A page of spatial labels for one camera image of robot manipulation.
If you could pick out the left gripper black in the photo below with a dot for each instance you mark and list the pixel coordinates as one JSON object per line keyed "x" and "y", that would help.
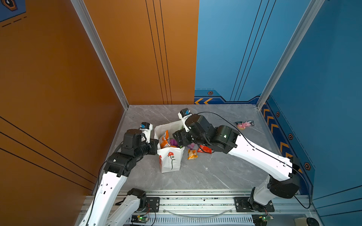
{"x": 152, "y": 144}

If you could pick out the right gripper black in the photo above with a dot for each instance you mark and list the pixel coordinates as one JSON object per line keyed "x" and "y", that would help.
{"x": 181, "y": 135}

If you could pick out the orange snack packet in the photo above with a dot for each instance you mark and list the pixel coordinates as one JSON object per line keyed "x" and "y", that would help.
{"x": 164, "y": 140}

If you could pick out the white paper bag with flowers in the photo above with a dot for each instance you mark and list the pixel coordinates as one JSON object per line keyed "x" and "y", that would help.
{"x": 170, "y": 157}

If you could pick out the purple small snack packet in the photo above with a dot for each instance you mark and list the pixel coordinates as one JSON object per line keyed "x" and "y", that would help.
{"x": 192, "y": 146}

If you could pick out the magenta purple snack bag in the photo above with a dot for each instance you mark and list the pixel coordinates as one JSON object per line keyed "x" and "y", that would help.
{"x": 173, "y": 143}

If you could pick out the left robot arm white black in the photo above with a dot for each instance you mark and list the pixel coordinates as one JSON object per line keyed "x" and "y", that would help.
{"x": 115, "y": 173}

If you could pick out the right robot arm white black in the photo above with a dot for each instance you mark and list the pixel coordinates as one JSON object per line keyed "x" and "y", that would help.
{"x": 282, "y": 180}

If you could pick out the red small snack packet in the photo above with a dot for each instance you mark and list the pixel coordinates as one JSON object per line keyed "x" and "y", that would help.
{"x": 204, "y": 149}

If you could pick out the small orange yellow candy packet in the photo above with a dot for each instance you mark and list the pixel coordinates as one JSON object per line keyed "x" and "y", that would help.
{"x": 192, "y": 154}

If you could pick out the left green circuit board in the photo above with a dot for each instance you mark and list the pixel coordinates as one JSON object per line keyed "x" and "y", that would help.
{"x": 139, "y": 220}

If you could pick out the green circuit board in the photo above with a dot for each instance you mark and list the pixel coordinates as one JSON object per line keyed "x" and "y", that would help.
{"x": 266, "y": 218}
{"x": 139, "y": 220}

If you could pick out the right green circuit board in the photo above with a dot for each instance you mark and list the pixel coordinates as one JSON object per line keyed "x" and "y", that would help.
{"x": 266, "y": 218}

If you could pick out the black round object bottom right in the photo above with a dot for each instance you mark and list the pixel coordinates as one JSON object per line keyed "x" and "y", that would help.
{"x": 312, "y": 222}

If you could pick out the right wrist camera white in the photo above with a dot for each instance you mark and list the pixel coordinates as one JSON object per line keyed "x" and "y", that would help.
{"x": 183, "y": 115}

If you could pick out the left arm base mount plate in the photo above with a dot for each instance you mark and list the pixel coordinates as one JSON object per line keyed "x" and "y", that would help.
{"x": 148, "y": 203}

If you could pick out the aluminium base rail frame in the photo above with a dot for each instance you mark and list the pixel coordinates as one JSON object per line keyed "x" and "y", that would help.
{"x": 216, "y": 208}

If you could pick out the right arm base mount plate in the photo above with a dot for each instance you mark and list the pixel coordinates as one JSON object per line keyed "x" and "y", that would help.
{"x": 242, "y": 204}

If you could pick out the left aluminium corner post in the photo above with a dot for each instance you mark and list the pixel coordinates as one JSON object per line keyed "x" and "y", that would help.
{"x": 87, "y": 22}

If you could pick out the aluminium corner post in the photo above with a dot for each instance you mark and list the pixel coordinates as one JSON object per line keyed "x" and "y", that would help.
{"x": 308, "y": 17}
{"x": 87, "y": 22}

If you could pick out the right aluminium corner post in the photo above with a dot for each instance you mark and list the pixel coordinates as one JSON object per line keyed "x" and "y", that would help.
{"x": 308, "y": 17}

